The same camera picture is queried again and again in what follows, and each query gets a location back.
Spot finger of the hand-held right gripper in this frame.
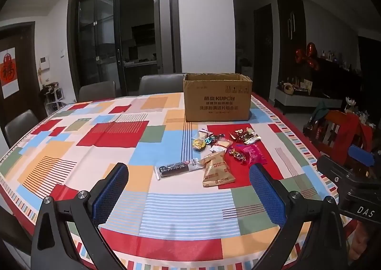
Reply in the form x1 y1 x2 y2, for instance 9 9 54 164
316 155 358 183
348 144 376 167

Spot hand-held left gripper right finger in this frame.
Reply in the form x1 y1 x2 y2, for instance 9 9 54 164
249 163 349 270

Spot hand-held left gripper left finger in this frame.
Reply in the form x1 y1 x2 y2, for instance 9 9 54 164
30 162 130 270

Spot pink snack packet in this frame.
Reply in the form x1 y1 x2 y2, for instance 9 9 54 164
242 143 267 166

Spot cluster of foil candies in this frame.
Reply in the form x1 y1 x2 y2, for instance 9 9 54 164
228 145 247 165

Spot large gold snack packet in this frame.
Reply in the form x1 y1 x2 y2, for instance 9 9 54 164
202 159 236 188

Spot red candy packet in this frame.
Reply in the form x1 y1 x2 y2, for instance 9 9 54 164
229 129 247 142

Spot small gold snack packet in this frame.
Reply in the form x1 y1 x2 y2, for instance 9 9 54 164
199 151 228 168

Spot red striped clear cake packet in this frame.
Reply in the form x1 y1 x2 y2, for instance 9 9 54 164
209 138 234 154

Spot long dark snack bar packet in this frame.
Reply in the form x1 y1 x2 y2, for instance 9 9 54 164
155 157 201 180

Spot brown cardboard box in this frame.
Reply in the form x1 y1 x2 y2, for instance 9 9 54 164
182 73 253 122

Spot red wooden chair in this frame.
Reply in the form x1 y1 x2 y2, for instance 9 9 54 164
304 109 376 166

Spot colourful patchwork tablecloth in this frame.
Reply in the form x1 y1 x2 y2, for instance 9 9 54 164
0 91 355 270

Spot green bag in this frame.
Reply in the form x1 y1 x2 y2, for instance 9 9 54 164
311 100 329 123

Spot white low bench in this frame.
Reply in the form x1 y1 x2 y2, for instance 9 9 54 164
274 87 343 114

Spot grey dining chair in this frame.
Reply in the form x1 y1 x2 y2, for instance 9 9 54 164
4 109 40 148
78 81 117 102
138 74 186 96

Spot red foil balloons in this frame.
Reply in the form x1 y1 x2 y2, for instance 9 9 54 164
295 42 320 71

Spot white cluttered shelf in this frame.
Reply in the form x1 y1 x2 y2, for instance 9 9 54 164
42 81 64 116

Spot dark wardrobe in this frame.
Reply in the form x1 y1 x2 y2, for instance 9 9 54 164
275 0 307 89

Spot dark wooden door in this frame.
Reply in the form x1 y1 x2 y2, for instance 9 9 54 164
0 24 47 136

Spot red door poster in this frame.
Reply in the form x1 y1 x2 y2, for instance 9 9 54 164
0 47 20 99

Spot sliding glass door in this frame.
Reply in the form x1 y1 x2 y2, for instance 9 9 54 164
68 0 182 98

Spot silver refrigerator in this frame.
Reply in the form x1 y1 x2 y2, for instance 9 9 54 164
153 0 175 74

